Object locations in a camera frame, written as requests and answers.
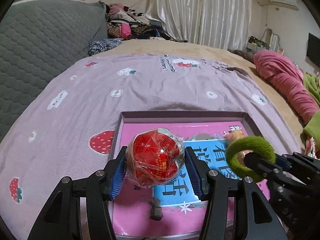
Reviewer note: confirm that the dark floral cloth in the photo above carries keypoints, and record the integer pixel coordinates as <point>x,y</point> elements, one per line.
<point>103,46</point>

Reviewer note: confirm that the red floral cloth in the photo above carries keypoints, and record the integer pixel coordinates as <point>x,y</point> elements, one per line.
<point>311,147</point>

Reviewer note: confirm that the black television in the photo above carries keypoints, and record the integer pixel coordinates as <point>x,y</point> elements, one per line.
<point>313,50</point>

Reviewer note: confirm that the grey quilted headboard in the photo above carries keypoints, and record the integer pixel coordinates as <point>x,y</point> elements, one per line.
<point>37,42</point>

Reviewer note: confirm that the green fleece blanket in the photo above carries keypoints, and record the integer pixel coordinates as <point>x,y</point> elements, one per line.
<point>312,130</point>

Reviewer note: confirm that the white metal rack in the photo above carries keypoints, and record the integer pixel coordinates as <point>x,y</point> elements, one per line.
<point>274,42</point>

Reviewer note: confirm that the pile of clothes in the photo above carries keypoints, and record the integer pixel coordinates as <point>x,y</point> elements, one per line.
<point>130,25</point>

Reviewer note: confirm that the red snack ball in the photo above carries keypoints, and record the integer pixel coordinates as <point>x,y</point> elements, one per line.
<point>155,155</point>

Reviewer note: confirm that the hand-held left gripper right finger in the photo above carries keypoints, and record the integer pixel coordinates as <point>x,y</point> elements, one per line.
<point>193,172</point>

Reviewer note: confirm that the black bag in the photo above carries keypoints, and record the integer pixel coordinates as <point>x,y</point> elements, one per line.
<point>256,41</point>

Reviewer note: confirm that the white satin curtain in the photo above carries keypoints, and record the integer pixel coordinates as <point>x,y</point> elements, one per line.
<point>200,10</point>

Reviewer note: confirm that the pink comforter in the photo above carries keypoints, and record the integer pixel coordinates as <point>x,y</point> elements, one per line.
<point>280,75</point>

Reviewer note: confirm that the pink printed book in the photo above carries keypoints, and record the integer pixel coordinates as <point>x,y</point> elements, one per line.
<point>140,217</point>

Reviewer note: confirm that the white air conditioner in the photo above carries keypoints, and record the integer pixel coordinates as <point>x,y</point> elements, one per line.
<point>283,0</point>

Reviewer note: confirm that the brown cloth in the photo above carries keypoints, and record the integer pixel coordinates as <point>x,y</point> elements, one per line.
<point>242,54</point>

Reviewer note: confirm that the shallow grey cardboard box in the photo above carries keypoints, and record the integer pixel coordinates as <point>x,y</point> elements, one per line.
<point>175,117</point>

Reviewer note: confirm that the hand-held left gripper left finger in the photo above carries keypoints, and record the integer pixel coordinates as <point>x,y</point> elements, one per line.
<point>117,177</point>

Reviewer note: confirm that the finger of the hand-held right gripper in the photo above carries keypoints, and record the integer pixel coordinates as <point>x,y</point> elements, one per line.
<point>285,161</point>
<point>260,166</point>

